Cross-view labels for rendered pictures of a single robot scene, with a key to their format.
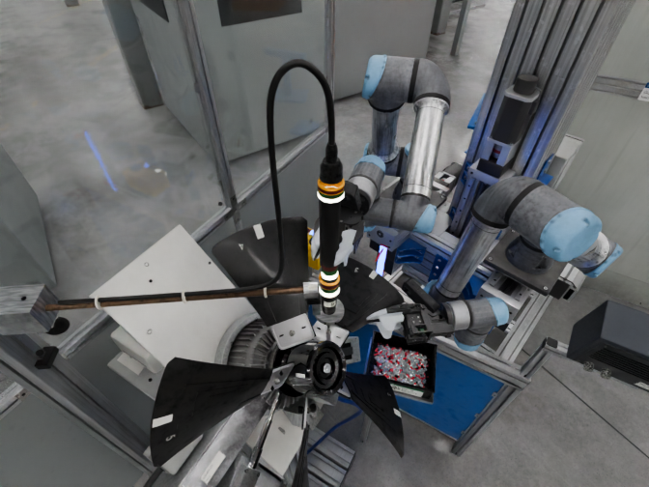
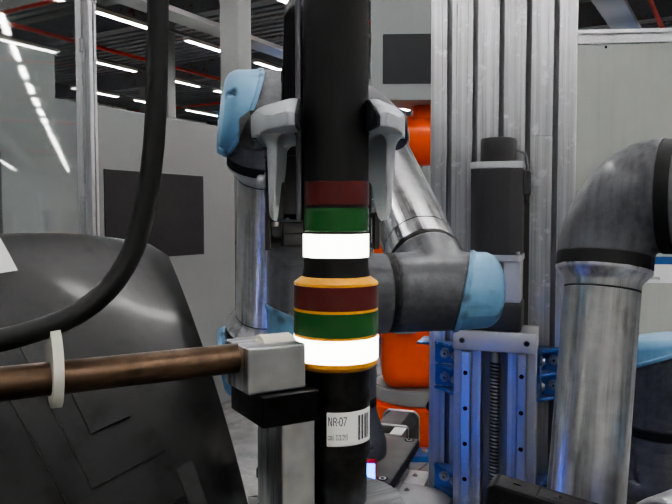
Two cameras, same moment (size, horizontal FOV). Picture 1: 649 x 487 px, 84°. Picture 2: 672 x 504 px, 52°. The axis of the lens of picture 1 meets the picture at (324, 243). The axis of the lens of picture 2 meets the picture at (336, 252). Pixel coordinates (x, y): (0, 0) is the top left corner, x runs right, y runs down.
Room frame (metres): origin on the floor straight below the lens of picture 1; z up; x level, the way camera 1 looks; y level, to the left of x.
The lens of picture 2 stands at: (0.16, 0.14, 1.44)
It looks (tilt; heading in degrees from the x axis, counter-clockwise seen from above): 3 degrees down; 335
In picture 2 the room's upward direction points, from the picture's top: straight up
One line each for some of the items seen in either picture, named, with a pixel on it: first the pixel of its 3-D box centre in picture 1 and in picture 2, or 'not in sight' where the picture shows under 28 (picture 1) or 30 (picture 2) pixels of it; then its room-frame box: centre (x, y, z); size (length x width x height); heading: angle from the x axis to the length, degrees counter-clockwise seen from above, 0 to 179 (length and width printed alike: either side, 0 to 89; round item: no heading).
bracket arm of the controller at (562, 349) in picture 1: (589, 361); not in sight; (0.47, -0.74, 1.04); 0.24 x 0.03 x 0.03; 60
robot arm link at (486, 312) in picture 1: (482, 312); not in sight; (0.54, -0.42, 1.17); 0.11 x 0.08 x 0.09; 97
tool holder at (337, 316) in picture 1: (324, 300); (319, 431); (0.47, 0.00, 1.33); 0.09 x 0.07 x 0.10; 95
